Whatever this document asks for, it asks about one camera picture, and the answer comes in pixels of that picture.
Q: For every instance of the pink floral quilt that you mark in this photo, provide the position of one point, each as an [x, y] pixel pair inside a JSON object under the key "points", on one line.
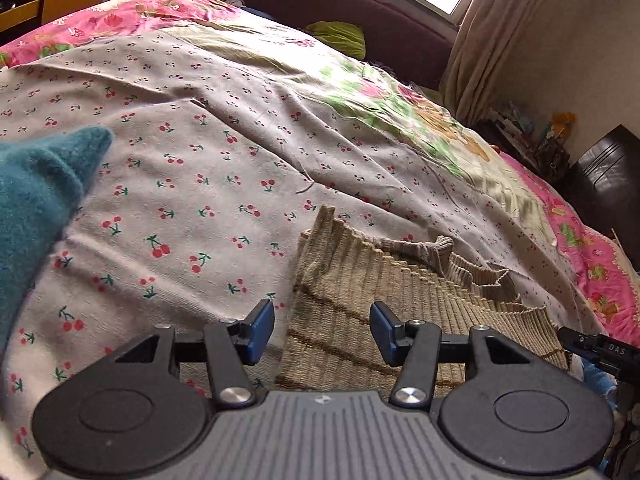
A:
{"points": [[125, 15]]}

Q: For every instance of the beige curtain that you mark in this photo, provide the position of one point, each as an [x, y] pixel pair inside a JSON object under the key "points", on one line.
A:
{"points": [[490, 40]]}

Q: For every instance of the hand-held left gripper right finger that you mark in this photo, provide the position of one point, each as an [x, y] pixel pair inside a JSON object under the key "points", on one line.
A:
{"points": [[382, 332]]}

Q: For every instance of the beige striped knit sweater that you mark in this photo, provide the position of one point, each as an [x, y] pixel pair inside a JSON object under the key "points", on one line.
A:
{"points": [[400, 305]]}

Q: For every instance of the teal fuzzy garment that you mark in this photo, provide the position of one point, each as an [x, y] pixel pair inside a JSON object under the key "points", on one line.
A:
{"points": [[35, 210]]}

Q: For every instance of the cherry print bed sheet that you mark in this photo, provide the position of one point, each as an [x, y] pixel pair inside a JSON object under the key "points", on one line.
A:
{"points": [[200, 160]]}

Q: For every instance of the yellow-green pillow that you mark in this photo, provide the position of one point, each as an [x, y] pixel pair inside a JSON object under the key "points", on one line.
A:
{"points": [[337, 37]]}

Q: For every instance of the blue knit garment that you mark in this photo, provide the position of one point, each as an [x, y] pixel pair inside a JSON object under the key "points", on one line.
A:
{"points": [[600, 390]]}

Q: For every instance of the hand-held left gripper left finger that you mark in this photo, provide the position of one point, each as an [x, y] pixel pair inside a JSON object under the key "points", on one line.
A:
{"points": [[260, 332]]}

